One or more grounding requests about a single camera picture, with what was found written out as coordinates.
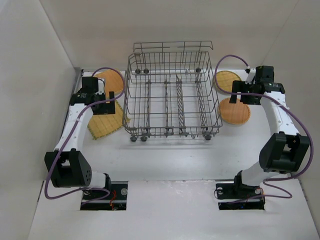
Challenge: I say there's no orange oval woven plate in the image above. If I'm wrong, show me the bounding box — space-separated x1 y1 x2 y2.
94 69 124 95

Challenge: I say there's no green-rimmed round woven plate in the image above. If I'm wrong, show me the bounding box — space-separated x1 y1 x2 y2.
216 70 242 92

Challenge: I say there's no yellow square woven plate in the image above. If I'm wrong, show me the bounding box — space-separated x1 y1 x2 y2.
87 101 123 140

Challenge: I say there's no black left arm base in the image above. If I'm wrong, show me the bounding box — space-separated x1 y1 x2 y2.
80 181 129 211

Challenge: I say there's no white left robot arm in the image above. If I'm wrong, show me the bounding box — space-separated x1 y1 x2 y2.
44 76 116 189

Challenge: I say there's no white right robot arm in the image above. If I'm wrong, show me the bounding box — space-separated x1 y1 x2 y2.
232 65 311 190

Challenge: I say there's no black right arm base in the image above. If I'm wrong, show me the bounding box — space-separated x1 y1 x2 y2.
214 181 265 211

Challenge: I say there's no orange round woven plate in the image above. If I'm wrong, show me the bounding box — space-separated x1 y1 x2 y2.
219 98 251 125

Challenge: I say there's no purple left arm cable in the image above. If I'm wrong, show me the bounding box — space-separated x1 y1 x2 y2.
44 66 126 201

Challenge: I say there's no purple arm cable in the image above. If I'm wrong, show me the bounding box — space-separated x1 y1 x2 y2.
44 66 126 201
215 54 314 199

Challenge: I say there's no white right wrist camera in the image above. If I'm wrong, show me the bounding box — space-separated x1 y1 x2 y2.
245 66 256 85

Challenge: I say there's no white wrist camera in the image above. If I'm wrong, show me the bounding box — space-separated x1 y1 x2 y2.
245 66 256 85
98 78 106 94

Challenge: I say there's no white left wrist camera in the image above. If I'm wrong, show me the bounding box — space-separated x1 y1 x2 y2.
98 78 106 94

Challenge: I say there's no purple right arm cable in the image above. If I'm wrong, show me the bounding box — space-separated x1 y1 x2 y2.
215 54 314 199

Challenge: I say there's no grey wire dish rack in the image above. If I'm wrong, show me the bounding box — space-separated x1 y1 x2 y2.
122 40 222 142

